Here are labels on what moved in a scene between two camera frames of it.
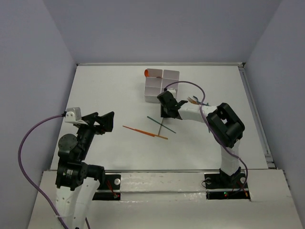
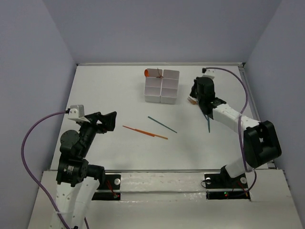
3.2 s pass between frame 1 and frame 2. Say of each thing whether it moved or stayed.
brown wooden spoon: moved
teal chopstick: stayed
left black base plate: stayed
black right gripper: moved
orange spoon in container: stayed
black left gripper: stayed
